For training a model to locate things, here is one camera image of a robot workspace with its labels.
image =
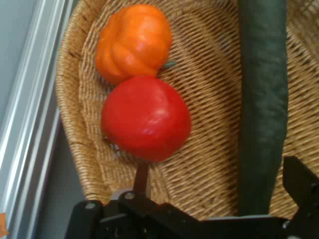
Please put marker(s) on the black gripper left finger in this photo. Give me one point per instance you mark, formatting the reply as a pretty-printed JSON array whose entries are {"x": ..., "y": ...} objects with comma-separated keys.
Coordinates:
[{"x": 141, "y": 183}]

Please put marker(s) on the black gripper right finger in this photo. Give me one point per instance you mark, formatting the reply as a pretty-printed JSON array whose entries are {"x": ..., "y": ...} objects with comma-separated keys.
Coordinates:
[{"x": 299, "y": 181}]

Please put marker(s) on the red tomato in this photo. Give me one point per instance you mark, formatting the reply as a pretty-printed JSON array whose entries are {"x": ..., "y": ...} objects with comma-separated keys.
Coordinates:
[{"x": 145, "y": 118}]

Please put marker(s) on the woven wicker basket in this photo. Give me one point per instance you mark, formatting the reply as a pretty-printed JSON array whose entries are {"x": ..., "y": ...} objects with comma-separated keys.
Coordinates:
[{"x": 207, "y": 124}]

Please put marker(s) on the orange toy pumpkin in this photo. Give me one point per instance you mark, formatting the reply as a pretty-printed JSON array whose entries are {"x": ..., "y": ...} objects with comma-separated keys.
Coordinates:
[{"x": 133, "y": 42}]

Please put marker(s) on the orange tape piece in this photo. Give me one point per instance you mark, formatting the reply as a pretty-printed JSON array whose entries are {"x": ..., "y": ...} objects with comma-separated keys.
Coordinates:
[{"x": 3, "y": 225}]

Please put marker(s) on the silver aluminium frame rail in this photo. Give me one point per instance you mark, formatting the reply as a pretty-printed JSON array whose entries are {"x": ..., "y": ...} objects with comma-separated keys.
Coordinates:
[{"x": 27, "y": 119}]

